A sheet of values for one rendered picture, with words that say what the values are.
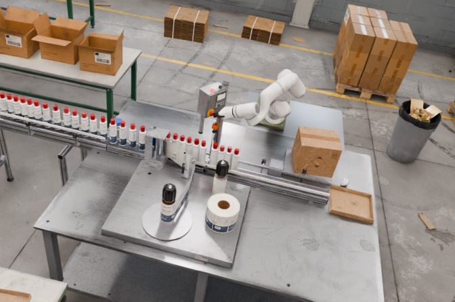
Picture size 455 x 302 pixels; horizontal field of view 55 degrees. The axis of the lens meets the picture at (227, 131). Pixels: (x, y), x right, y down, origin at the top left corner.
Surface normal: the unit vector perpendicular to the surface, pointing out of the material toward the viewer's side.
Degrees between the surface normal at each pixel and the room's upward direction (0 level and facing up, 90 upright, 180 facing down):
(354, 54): 88
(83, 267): 0
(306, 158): 90
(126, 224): 0
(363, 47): 91
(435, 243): 0
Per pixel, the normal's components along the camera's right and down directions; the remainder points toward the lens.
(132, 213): 0.14, -0.79
